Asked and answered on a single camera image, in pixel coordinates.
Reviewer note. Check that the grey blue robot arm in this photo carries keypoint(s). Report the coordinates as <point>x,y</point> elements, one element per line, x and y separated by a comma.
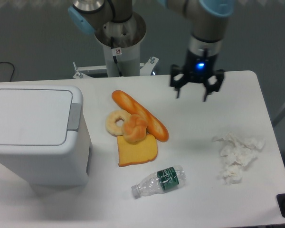
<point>198,24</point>

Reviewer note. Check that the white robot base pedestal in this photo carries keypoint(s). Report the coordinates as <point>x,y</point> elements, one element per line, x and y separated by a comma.
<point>121,42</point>

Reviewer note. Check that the crumpled white tissue paper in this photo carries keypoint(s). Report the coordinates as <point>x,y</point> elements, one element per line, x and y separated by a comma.
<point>237,153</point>

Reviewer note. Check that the orange baguette bread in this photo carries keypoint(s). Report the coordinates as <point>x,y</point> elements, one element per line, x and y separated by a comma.
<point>155,126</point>

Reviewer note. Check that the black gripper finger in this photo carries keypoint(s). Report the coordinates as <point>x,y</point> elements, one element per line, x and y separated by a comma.
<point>215,87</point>
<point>179,78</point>

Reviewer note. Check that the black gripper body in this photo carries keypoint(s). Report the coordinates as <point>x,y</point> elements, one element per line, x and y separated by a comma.
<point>198,69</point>

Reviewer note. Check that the white metal frame bracket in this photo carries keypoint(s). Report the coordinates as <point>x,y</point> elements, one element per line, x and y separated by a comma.
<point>144,69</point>

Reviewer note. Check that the white push-lid trash can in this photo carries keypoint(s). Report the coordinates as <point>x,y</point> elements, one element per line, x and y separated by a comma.
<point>43,134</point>

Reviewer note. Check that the crushed clear plastic bottle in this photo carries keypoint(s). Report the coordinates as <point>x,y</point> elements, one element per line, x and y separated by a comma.
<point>160,182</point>

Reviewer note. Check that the pale ring donut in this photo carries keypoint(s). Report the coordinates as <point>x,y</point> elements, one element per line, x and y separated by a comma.
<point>112,119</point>

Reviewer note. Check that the yellow toast slice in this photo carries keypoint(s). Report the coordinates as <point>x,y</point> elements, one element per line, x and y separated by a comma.
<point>137,153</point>

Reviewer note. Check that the knotted bread roll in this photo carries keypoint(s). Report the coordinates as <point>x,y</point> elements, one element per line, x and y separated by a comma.
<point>134,128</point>

